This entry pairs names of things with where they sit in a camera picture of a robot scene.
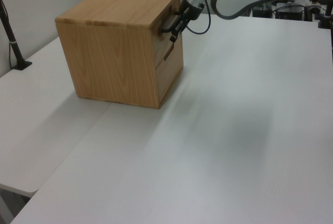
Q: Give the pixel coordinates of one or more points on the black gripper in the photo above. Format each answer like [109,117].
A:
[192,11]

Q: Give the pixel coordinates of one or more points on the black camera stand with base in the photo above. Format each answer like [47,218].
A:
[11,41]

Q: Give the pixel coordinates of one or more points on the black background equipment box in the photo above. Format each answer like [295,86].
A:
[288,13]

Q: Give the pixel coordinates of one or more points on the wooden drawer with notch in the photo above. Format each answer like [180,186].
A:
[169,75]

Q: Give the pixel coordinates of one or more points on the black clamped camera pole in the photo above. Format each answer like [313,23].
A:
[326,13]

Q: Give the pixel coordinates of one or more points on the wooden drawer cabinet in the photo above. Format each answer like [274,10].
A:
[109,52]

